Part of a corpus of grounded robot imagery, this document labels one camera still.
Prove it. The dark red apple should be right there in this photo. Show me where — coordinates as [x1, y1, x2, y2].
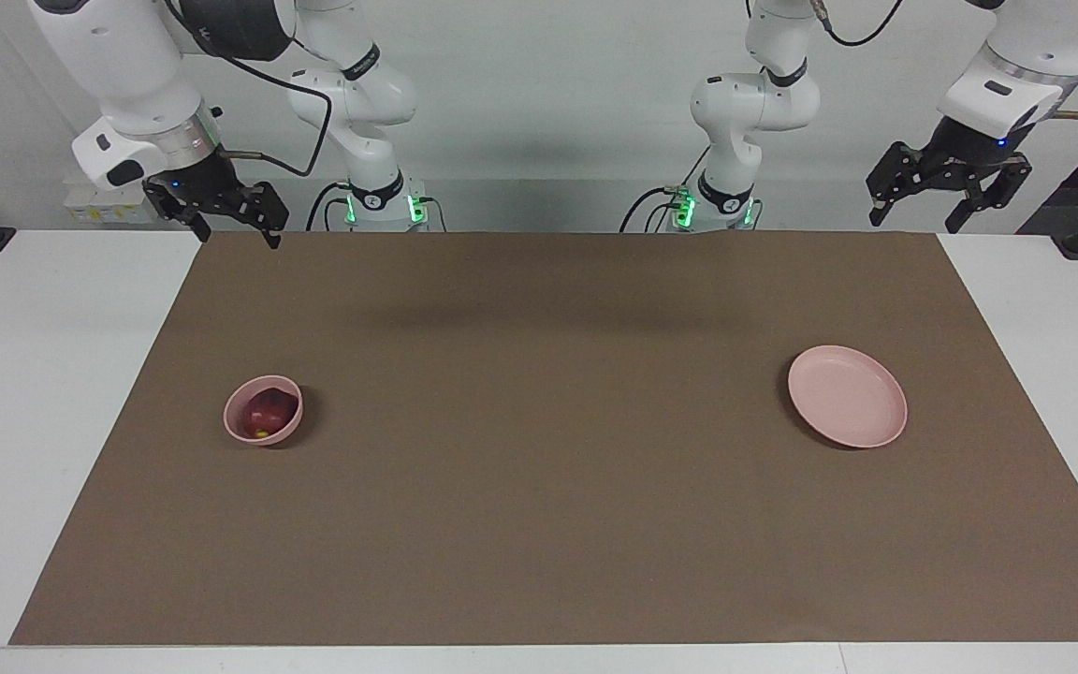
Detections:
[245, 388, 299, 439]

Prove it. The pink plate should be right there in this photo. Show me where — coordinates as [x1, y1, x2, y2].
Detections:
[788, 345, 909, 449]

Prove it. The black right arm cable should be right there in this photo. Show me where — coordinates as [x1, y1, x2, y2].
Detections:
[160, 0, 334, 179]

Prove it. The pink bowl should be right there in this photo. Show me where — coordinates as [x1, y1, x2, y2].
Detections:
[224, 375, 304, 447]

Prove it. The brown table mat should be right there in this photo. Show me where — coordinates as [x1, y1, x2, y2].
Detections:
[10, 231, 1078, 647]

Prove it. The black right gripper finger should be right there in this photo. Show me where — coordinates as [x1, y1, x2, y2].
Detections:
[240, 183, 289, 250]
[144, 185, 212, 242]

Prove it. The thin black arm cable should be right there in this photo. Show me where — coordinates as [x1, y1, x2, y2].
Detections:
[810, 0, 905, 48]

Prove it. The black base cable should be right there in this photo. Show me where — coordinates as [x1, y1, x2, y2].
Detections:
[307, 183, 353, 232]
[619, 183, 692, 233]

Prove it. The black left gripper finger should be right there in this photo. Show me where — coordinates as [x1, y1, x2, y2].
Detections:
[867, 142, 924, 227]
[945, 157, 1033, 235]

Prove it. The white power strip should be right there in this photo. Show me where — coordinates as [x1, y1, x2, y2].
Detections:
[64, 178, 166, 226]

